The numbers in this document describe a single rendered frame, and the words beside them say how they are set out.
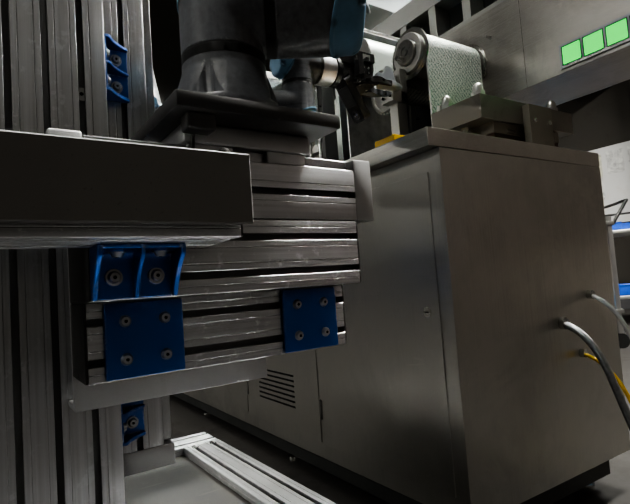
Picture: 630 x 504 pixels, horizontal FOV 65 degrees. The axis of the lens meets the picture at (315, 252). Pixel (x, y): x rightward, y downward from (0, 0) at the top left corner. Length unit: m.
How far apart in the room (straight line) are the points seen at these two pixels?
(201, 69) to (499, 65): 1.25
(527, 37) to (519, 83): 0.13
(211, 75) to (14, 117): 0.27
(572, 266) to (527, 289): 0.20
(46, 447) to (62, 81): 0.49
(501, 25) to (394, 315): 1.04
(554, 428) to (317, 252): 0.83
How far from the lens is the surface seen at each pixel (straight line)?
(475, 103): 1.33
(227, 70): 0.68
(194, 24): 0.73
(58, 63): 0.82
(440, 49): 1.59
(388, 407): 1.23
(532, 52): 1.72
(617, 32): 1.59
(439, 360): 1.08
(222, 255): 0.60
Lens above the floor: 0.60
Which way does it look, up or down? 4 degrees up
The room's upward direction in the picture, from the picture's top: 4 degrees counter-clockwise
